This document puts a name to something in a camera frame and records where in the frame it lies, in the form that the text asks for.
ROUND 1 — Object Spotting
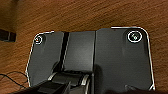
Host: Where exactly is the black rectangular block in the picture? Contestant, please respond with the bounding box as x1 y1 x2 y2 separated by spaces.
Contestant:
0 28 17 43

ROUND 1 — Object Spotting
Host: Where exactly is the thin dark cable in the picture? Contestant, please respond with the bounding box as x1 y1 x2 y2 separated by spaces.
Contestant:
0 72 28 90

